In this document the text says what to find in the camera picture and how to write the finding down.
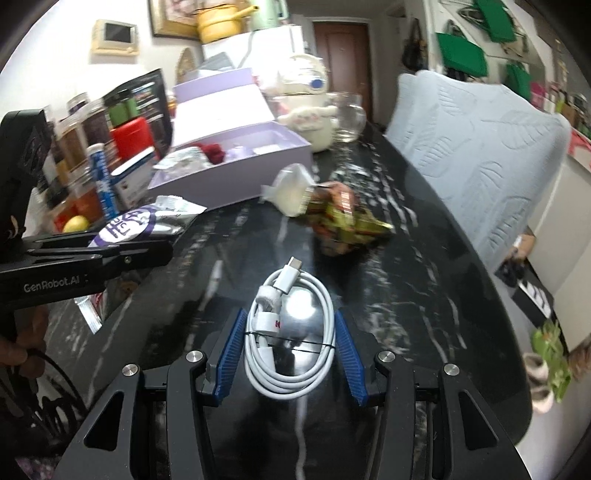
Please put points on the green gold snack bag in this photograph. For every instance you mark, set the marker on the green gold snack bag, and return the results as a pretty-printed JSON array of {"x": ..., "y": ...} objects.
[{"x": 340, "y": 221}]

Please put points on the lavender gift box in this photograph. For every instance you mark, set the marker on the lavender gift box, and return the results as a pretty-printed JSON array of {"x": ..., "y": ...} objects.
[{"x": 228, "y": 108}]

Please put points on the cream Cinnamoroll kettle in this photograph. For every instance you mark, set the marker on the cream Cinnamoroll kettle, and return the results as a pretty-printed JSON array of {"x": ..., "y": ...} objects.
[{"x": 303, "y": 102}]

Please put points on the wall intercom panel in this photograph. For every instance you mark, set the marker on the wall intercom panel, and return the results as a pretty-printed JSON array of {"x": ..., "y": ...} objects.
[{"x": 113, "y": 38}]

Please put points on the white blue medicine box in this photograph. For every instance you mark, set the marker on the white blue medicine box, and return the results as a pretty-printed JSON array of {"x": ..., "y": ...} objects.
[{"x": 131, "y": 179}]

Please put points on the person's left hand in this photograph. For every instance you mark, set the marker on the person's left hand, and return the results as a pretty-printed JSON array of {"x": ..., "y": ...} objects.
[{"x": 32, "y": 324}]

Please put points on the white mini fridge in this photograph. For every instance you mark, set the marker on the white mini fridge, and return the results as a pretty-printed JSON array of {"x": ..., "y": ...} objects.
[{"x": 263, "y": 52}]

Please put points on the yellow pot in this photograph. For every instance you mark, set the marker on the yellow pot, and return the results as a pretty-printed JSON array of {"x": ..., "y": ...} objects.
[{"x": 221, "y": 21}]

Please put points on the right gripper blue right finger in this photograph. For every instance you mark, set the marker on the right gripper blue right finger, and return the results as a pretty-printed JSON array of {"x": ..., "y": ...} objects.
[{"x": 350, "y": 360}]

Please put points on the blue effervescent tablet tube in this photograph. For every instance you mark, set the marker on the blue effervescent tablet tube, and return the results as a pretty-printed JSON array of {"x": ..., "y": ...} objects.
[{"x": 97, "y": 160}]

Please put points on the clear glass mug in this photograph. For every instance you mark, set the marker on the clear glass mug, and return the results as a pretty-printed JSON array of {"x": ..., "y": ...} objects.
[{"x": 351, "y": 117}]

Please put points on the yellow lemon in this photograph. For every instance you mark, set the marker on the yellow lemon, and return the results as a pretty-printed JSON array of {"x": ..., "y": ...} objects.
[{"x": 76, "y": 224}]

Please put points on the green plush slipper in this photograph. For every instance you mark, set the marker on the green plush slipper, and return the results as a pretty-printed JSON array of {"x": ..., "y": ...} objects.
[{"x": 547, "y": 368}]

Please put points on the brown entrance door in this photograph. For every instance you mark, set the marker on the brown entrance door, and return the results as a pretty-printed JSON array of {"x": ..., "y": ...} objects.
[{"x": 345, "y": 49}]

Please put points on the white green-print snack packet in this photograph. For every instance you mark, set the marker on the white green-print snack packet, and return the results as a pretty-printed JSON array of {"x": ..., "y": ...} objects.
[{"x": 189, "y": 159}]

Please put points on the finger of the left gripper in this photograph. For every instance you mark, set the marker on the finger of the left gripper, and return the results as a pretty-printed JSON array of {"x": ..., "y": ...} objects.
[
  {"x": 134, "y": 255},
  {"x": 75, "y": 239}
]

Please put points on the silver purple snack bag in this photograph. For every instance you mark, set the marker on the silver purple snack bag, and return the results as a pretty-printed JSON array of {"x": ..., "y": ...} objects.
[{"x": 166, "y": 218}]

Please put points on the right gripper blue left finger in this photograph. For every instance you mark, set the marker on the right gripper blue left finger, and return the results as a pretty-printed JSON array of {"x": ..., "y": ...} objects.
[{"x": 226, "y": 362}]

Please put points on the dark red fuzzy plush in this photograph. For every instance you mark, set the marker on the dark red fuzzy plush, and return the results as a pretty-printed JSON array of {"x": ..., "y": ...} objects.
[{"x": 212, "y": 151}]

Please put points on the red lidded container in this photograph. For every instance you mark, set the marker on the red lidded container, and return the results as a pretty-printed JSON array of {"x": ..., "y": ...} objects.
[{"x": 131, "y": 138}]

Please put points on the clear bag white contents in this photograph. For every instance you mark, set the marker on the clear bag white contents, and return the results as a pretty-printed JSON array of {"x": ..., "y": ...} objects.
[{"x": 291, "y": 190}]

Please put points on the framed picture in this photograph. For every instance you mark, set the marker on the framed picture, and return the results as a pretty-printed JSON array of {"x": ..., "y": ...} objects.
[{"x": 173, "y": 18}]

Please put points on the black display box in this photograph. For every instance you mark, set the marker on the black display box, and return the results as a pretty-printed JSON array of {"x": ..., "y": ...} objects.
[{"x": 139, "y": 106}]

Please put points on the green tote bag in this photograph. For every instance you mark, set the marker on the green tote bag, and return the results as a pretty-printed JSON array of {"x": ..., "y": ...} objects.
[{"x": 462, "y": 59}]

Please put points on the lavender satin drawstring pouch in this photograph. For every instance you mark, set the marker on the lavender satin drawstring pouch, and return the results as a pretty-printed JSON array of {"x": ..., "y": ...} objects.
[{"x": 238, "y": 152}]

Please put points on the mint green electric kettle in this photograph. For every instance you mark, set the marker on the mint green electric kettle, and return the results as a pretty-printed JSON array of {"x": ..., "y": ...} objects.
[{"x": 268, "y": 14}]

